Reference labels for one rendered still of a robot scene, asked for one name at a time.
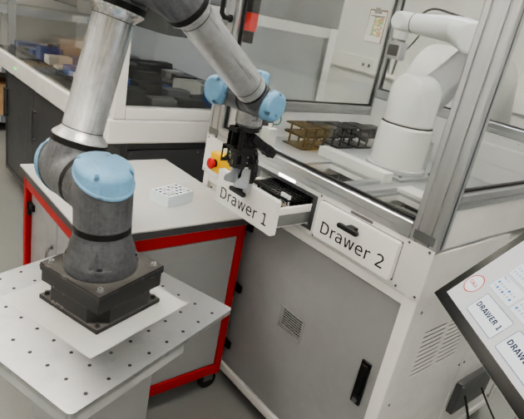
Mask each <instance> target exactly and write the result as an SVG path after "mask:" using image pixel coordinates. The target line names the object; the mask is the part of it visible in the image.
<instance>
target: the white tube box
mask: <svg viewBox="0 0 524 419"><path fill-rule="evenodd" d="M172 185H174V186H175V188H174V189H173V190H174V191H175V194H174V195H172V194H171V196H167V192H171V191H172V189H171V185H165V186H162V187H158V188H155V189H151V192H150V200H152V201H154V202H156V203H157V204H159V205H162V206H164V207H166V208H170V207H172V206H176V205H181V204H184V203H187V202H190V201H192V199H193V193H194V191H193V190H190V189H188V188H186V192H183V188H185V187H184V186H182V185H178V184H177V183H175V184H172ZM163 187H166V191H163Z"/></svg>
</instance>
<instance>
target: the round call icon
mask: <svg viewBox="0 0 524 419"><path fill-rule="evenodd" d="M487 284H489V281H488V280H487V279H486V278H485V277H484V276H483V275H482V273H481V272H480V271H478V272H477V273H475V274H474V275H473V276H471V277H470V278H468V279H466V280H464V281H463V282H461V283H460V286H461V287H462V289H463V290H464V291H465V292H466V294H467V295H468V297H469V296H470V295H472V294H473V293H475V292H476V291H477V290H479V289H480V288H482V287H484V286H486V285H487Z"/></svg>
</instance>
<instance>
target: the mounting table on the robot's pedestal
mask: <svg viewBox="0 0 524 419"><path fill-rule="evenodd" d="M54 256H56V255H53V256H51V257H48V258H45V259H41V260H38V261H36V262H33V263H30V264H26V265H23V266H21V267H18V268H15V269H11V270H8V271H6V272H3V273H0V375H1V376H2V377H4V378H5V379H6V380H7V381H9V382H10V383H11V384H12V385H13V386H14V387H15V388H17V389H18V390H19V391H20V392H22V393H23V394H24V395H26V396H27V397H28V398H30V399H31V400H32V401H33V402H35V403H36V404H37V405H38V406H39V407H40V408H41V409H43V410H44V411H45V412H47V413H48V414H49V415H50V416H52V417H53V418H54V419H74V418H75V419H87V418H89V417H90V416H92V415H93V414H95V413H96V412H98V411H100V410H101V409H102V408H103V407H105V406H106V405H108V404H109V403H111V402H113V401H114V400H115V399H117V398H118V397H119V396H121V395H122V394H124V393H125V392H127V391H128V390H130V389H131V388H133V387H134V386H135V385H137V384H138V383H139V382H141V381H143V380H144V379H146V378H147V377H149V376H150V375H151V374H152V373H154V372H156V371H157V370H159V369H160V368H162V367H163V366H165V365H166V364H167V363H168V362H170V361H172V360H173V359H174V358H176V357H178V356H179V355H181V354H182V353H183V351H184V345H185V344H186V343H188V342H189V341H190V340H192V339H193V338H195V337H197V336H198V335H200V334H201V333H203V332H204V331H205V330H207V329H208V328H210V327H212V326H213V325H215V324H216V323H218V322H219V321H220V320H222V319H223V318H225V317H227V316H228V315H230V310H231V309H230V307H229V306H227V305H225V304H223V303H221V302H219V301H217V300H216V299H214V298H212V297H210V296H208V295H206V294H204V293H202V292H201V291H199V290H197V289H195V288H192V287H191V286H189V285H187V284H186V283H183V282H181V281H180V280H178V279H175V278H173V277H171V276H170V275H169V274H166V273H164V272H163V273H162V274H161V282H160V285H159V286H157V287H158V288H161V289H162V290H164V291H166V292H167V293H169V294H171V295H173V296H175V297H177V298H178V299H180V300H182V301H184V302H186V303H187V304H186V305H184V306H183V307H181V308H178V309H177V310H176V311H174V312H172V313H170V314H168V315H167V316H165V317H163V318H162V319H160V320H158V321H156V322H155V323H153V324H151V325H150V326H148V327H146V328H144V329H142V330H141V331H139V332H138V333H135V334H133V335H132V336H130V337H128V338H127V339H125V340H123V341H121V342H120V343H118V344H116V345H115V346H113V347H111V348H109V349H107V350H106V351H104V352H102V353H100V354H98V355H97V356H95V357H93V358H92V359H90V358H88V357H86V356H85V355H84V354H82V353H81V352H79V351H77V350H76V349H75V348H74V347H72V346H71V345H69V344H68V343H66V342H64V341H63V340H62V339H60V338H59V337H58V336H56V335H55V334H53V333H52V332H50V331H49V330H47V329H46V328H44V327H43V326H42V325H41V324H39V323H37V322H36V321H34V320H33V319H31V318H30V317H28V316H27V315H26V314H25V313H23V312H21V311H20V310H19V309H17V308H15V307H14V306H12V305H11V304H10V303H9V302H7V301H6V300H4V299H3V298H1V297H2V296H4V295H7V294H9V293H13V292H15V291H18V290H20V289H22V288H26V287H28V286H31V285H34V284H35V283H40V282H41V281H42V271H41V270H40V262H42V261H44V260H46V259H49V258H52V257H54Z"/></svg>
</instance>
